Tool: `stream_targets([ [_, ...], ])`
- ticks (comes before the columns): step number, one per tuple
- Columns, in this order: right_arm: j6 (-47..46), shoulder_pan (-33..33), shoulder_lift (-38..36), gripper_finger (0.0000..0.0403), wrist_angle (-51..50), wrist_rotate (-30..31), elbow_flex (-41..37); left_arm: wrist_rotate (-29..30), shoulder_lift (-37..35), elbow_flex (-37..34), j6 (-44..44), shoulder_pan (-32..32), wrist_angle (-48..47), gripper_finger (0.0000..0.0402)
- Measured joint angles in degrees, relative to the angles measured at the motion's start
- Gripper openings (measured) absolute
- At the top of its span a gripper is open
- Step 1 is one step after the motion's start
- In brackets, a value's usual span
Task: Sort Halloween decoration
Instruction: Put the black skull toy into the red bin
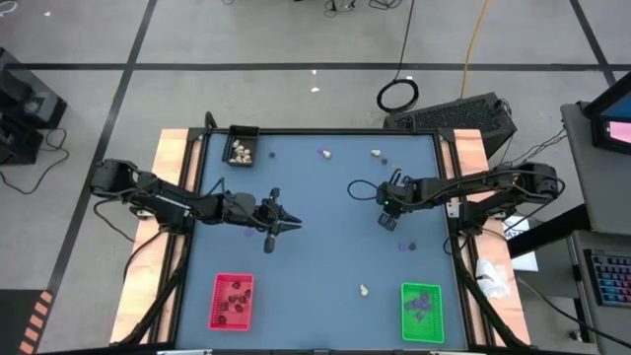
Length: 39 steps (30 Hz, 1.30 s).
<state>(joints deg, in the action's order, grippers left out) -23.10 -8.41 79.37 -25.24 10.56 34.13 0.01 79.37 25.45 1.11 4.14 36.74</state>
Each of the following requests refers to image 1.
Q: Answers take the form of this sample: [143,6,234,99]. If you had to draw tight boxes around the green plastic basket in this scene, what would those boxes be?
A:
[399,281,446,345]

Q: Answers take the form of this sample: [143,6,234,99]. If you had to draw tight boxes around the backlit keyboard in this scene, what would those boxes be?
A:
[584,248,631,310]

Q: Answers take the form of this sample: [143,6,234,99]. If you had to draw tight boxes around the wooden side board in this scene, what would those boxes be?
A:
[446,128,532,346]
[108,127,198,345]

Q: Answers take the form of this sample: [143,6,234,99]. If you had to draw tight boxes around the black computer tower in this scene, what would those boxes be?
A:
[383,91,520,160]

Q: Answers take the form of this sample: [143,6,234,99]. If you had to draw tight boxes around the black hanging cable with coil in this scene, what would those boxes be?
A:
[376,0,421,115]

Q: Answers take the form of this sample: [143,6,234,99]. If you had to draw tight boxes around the white crumpled cloth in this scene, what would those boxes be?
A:
[474,257,513,301]

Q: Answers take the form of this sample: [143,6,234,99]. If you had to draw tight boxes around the computer monitor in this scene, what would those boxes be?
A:
[583,73,631,157]

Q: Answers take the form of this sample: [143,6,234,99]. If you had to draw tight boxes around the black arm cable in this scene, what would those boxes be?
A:
[199,177,227,198]
[346,168,403,202]

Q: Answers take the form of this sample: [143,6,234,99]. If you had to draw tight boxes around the black equipment stack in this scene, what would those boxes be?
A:
[0,43,69,167]

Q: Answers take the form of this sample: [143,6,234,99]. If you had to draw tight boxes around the yellow hanging cable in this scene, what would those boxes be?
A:
[459,0,490,100]

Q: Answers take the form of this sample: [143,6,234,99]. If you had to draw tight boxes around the black mat orange stripes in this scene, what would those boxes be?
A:
[0,288,55,355]

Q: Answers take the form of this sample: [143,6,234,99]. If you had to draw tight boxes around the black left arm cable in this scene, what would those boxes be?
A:
[199,177,227,198]

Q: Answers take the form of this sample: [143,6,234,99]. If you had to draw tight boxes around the black mesh bin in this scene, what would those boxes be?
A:
[222,124,261,168]

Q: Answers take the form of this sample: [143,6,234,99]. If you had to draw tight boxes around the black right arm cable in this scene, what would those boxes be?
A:
[346,168,403,202]

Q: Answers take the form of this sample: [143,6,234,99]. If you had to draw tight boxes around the white paper sheet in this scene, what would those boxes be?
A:
[501,214,540,273]

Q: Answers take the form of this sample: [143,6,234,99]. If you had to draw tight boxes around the black desk leg bar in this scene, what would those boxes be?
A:
[506,203,593,260]

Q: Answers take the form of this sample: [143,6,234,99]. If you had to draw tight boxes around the red plastic basket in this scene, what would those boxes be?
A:
[208,272,256,332]

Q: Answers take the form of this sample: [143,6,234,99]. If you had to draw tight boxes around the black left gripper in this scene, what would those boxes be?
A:
[224,186,304,255]

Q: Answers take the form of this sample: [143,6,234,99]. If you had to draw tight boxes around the black support strut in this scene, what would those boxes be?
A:
[117,231,193,346]
[449,236,525,349]

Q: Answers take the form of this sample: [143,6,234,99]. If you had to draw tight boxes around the grey desk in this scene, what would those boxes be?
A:
[570,229,631,355]
[560,101,631,237]

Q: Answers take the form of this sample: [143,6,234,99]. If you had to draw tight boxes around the black floor cable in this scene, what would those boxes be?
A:
[515,275,631,352]
[0,126,71,195]

